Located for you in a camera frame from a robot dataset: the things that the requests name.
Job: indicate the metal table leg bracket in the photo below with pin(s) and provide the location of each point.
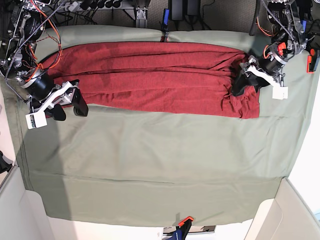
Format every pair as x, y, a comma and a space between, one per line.
141, 18

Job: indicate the black power adapter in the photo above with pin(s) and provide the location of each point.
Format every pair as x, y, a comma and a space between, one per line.
176, 10

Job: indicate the green table cloth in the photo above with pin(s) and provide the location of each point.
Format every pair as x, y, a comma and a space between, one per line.
151, 169

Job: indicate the top right orange clamp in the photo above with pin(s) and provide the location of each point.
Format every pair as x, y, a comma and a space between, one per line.
313, 60

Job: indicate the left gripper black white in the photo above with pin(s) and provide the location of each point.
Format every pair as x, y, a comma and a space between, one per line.
261, 72

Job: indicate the bottom orange blue clamp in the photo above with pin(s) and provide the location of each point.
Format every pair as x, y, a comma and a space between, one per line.
182, 229

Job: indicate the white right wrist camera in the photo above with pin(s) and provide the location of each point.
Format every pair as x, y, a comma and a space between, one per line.
36, 120

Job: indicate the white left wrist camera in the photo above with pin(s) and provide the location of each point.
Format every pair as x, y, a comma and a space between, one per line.
280, 92

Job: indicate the red long-sleeve T-shirt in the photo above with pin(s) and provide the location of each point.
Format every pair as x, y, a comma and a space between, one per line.
170, 77

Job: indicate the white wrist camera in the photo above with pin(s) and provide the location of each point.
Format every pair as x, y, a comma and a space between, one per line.
36, 120
280, 92

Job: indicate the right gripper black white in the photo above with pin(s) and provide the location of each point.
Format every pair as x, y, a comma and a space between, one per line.
46, 96

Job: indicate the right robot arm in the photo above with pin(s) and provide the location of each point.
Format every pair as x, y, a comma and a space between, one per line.
17, 53

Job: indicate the top centre blue clamp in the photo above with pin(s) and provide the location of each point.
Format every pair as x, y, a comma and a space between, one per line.
164, 25

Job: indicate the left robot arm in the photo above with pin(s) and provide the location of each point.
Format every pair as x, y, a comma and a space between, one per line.
288, 40

